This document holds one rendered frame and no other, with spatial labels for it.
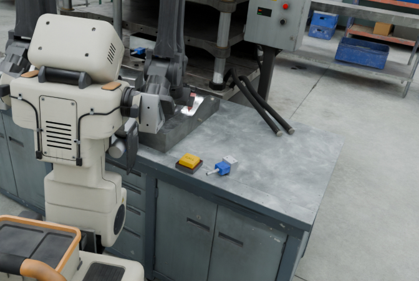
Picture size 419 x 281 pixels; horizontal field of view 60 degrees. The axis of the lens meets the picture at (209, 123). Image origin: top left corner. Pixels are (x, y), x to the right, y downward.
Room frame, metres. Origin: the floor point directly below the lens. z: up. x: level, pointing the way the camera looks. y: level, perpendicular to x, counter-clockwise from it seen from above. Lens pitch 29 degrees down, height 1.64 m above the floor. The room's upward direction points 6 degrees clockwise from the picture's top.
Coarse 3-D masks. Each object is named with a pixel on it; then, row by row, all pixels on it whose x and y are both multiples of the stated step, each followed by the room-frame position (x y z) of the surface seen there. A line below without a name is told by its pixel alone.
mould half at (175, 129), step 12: (204, 96) 1.55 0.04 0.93; (192, 108) 1.47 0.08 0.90; (204, 108) 1.54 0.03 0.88; (216, 108) 1.67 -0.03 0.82; (168, 120) 1.36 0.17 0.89; (180, 120) 1.38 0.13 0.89; (192, 120) 1.44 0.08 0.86; (204, 120) 1.55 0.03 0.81; (144, 132) 1.28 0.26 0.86; (168, 132) 1.26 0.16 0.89; (180, 132) 1.35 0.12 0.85; (144, 144) 1.28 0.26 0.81; (156, 144) 1.26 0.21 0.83; (168, 144) 1.26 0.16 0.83
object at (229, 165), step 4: (228, 156) 1.19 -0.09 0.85; (224, 160) 1.17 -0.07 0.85; (228, 160) 1.16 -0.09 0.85; (232, 160) 1.16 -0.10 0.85; (236, 160) 1.17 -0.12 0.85; (216, 164) 1.14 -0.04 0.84; (220, 164) 1.15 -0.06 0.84; (224, 164) 1.15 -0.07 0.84; (228, 164) 1.15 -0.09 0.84; (232, 164) 1.14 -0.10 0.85; (236, 164) 1.16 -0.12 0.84; (216, 168) 1.14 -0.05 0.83; (220, 168) 1.12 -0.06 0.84; (224, 168) 1.13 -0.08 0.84; (228, 168) 1.14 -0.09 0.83; (232, 168) 1.15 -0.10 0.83; (236, 168) 1.16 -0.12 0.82; (208, 172) 1.10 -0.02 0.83; (212, 172) 1.11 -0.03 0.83; (220, 172) 1.12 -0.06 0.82; (224, 172) 1.13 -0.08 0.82; (228, 172) 1.14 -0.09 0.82; (232, 172) 1.15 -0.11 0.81
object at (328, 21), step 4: (312, 16) 6.75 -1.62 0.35; (316, 16) 6.70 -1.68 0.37; (320, 16) 6.68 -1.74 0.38; (324, 16) 6.65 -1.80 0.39; (328, 16) 6.62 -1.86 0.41; (332, 16) 6.60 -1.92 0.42; (336, 16) 6.63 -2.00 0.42; (312, 20) 6.72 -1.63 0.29; (316, 20) 6.70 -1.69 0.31; (320, 20) 6.67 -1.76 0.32; (324, 20) 6.65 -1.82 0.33; (328, 20) 6.63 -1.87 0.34; (332, 20) 6.60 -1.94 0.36; (336, 20) 6.90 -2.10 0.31; (312, 24) 6.71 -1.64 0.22; (316, 24) 6.69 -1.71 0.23; (320, 24) 6.67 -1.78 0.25; (324, 24) 6.64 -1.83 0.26; (328, 24) 6.62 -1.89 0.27; (332, 24) 6.59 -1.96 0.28; (332, 28) 6.58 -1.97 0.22
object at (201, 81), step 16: (128, 32) 2.96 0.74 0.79; (128, 48) 2.58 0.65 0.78; (128, 64) 2.24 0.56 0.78; (192, 64) 2.37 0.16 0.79; (208, 64) 2.41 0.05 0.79; (240, 64) 2.48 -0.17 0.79; (256, 64) 2.52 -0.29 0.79; (192, 80) 2.08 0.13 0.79; (208, 80) 2.11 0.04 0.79; (224, 96) 1.94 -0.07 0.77
